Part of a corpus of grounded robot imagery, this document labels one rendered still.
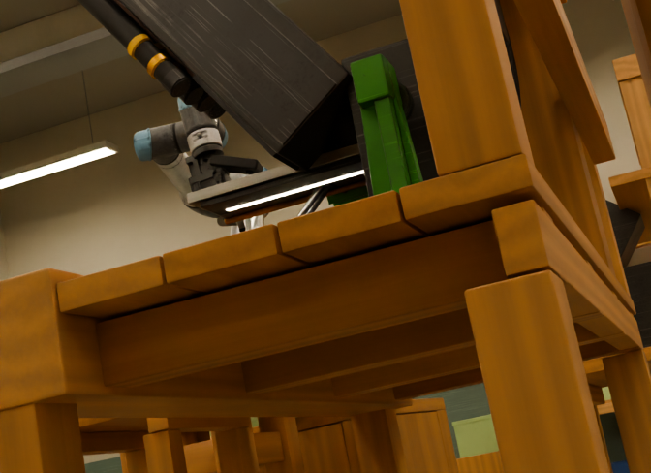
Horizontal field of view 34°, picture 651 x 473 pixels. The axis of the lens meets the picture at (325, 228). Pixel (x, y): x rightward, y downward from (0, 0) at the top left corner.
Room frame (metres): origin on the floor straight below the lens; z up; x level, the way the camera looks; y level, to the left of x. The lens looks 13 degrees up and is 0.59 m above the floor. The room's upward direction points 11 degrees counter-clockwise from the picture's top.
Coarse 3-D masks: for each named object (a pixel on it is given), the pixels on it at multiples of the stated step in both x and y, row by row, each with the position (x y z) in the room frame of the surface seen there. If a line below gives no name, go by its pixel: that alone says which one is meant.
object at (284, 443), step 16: (192, 432) 2.69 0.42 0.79; (208, 432) 2.74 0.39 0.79; (272, 432) 2.56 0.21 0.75; (288, 432) 2.61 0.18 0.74; (192, 448) 2.43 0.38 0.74; (208, 448) 2.42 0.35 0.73; (256, 448) 2.47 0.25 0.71; (272, 448) 2.55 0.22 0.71; (288, 448) 2.60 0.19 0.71; (192, 464) 2.43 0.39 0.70; (208, 464) 2.42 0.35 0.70; (256, 464) 2.42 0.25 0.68; (272, 464) 2.61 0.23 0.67; (288, 464) 2.60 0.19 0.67
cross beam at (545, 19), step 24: (528, 0) 1.38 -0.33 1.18; (552, 0) 1.40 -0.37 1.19; (528, 24) 1.47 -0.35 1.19; (552, 24) 1.49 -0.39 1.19; (552, 48) 1.59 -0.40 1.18; (576, 48) 1.77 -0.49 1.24; (552, 72) 1.70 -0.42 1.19; (576, 72) 1.72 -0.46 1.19; (576, 96) 1.85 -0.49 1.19; (576, 120) 2.00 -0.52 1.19; (600, 120) 2.03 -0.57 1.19; (600, 144) 2.21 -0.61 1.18
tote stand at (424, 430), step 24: (408, 408) 2.99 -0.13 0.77; (432, 408) 3.13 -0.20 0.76; (312, 432) 2.83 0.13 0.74; (336, 432) 2.80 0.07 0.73; (408, 432) 2.96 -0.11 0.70; (432, 432) 3.10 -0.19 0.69; (312, 456) 2.83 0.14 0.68; (336, 456) 2.80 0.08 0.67; (408, 456) 2.94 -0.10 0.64; (432, 456) 3.07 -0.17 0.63
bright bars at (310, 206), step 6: (324, 186) 1.84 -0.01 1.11; (330, 186) 1.86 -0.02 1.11; (318, 192) 1.84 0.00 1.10; (324, 192) 1.86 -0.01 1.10; (312, 198) 1.84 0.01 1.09; (318, 198) 1.87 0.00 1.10; (306, 204) 1.85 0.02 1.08; (312, 204) 1.85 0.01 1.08; (318, 204) 1.87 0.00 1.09; (300, 210) 1.85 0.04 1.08; (306, 210) 1.85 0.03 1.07; (312, 210) 1.87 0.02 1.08
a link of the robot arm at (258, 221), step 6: (264, 168) 2.81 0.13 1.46; (234, 174) 2.81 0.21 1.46; (240, 174) 2.80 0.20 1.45; (246, 174) 2.80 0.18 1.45; (258, 216) 2.70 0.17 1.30; (264, 216) 2.81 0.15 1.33; (246, 222) 2.66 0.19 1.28; (252, 222) 2.67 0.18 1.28; (258, 222) 2.69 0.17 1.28; (234, 228) 2.66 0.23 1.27; (246, 228) 2.65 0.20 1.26; (252, 228) 2.65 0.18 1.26
